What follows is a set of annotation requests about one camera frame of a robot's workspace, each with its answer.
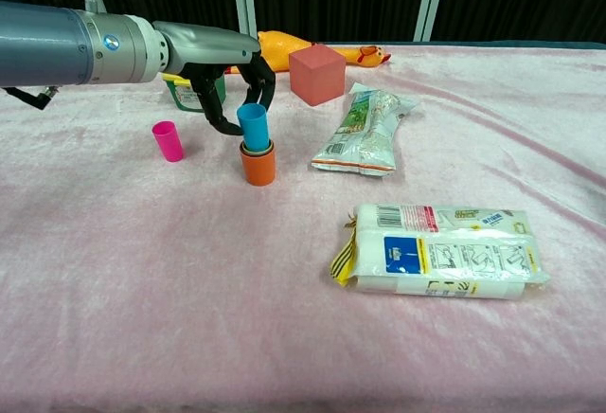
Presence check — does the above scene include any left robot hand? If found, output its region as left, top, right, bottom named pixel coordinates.
left=153, top=20, right=276, bottom=137

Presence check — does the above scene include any light blue plastic cup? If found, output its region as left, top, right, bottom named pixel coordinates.
left=236, top=103, right=271, bottom=153

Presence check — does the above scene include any pink plastic cup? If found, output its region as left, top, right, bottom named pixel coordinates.
left=151, top=120, right=185, bottom=163

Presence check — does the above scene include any yellow plastic cup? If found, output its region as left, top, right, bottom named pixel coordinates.
left=241, top=140, right=275, bottom=156

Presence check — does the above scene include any green container with yellow lid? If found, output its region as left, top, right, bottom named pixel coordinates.
left=161, top=71, right=226, bottom=114

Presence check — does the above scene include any yellow rubber chicken toy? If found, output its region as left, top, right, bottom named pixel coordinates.
left=225, top=30, right=392, bottom=76

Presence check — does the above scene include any red foam cube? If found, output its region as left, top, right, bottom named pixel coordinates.
left=288, top=44, right=347, bottom=108

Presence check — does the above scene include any orange plastic cup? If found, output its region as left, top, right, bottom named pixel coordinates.
left=240, top=145, right=277, bottom=188

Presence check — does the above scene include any green and white snack bag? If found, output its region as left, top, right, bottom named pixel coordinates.
left=311, top=81, right=420, bottom=178

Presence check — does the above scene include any pink velvet tablecloth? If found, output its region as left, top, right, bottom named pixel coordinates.
left=0, top=43, right=606, bottom=413

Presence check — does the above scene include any white plastic-wrapped tissue pack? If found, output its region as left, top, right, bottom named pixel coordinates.
left=329, top=203, right=552, bottom=300

